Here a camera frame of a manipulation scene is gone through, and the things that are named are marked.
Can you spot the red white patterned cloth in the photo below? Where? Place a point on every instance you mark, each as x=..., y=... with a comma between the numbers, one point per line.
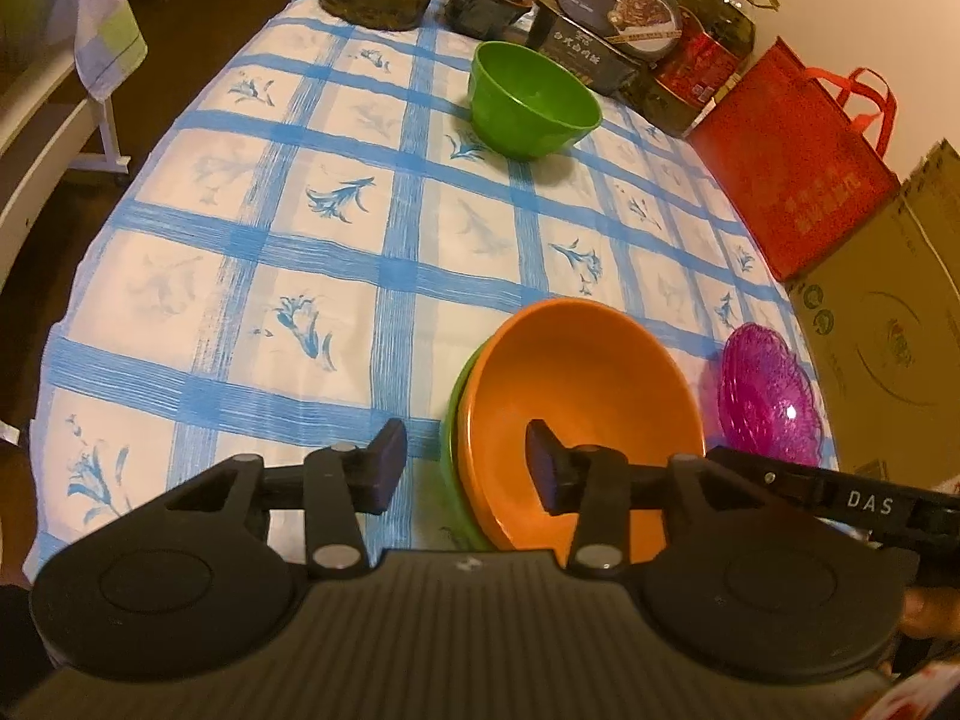
x=926, y=694

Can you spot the white wooden chair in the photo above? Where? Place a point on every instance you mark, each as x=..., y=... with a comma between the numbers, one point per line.
x=37, y=127

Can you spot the small green bowl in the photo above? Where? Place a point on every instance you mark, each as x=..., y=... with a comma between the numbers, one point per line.
x=532, y=101

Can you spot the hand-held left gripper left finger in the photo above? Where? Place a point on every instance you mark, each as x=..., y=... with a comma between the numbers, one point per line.
x=382, y=465

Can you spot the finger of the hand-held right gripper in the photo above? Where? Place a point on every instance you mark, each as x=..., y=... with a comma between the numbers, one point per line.
x=765, y=476

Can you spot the black food tray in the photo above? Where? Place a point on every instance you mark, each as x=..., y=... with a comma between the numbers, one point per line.
x=484, y=11

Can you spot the pastel checked chair cloth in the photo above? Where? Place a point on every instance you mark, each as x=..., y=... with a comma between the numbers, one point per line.
x=109, y=30

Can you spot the dark instant meal box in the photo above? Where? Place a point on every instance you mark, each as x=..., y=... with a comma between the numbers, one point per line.
x=577, y=52

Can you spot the oval instant rice box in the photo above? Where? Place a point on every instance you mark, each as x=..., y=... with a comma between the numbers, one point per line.
x=622, y=7

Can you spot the large green bowl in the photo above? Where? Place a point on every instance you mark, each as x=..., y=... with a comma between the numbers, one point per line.
x=452, y=435

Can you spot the person's right hand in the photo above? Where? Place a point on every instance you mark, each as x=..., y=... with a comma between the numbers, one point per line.
x=934, y=611

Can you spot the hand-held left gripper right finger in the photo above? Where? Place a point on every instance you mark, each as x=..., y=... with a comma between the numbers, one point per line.
x=546, y=465

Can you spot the red tote bag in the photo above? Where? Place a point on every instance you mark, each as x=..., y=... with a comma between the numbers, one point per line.
x=795, y=165

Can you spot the blue checked floral tablecloth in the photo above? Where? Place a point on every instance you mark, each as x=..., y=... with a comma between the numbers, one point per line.
x=225, y=300

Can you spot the brown cardboard box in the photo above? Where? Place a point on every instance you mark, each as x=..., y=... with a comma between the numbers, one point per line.
x=877, y=345

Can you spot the purple glass plate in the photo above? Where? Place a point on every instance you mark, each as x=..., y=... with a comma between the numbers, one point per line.
x=769, y=397

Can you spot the orange bowl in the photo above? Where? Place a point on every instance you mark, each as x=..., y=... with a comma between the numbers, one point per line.
x=585, y=375

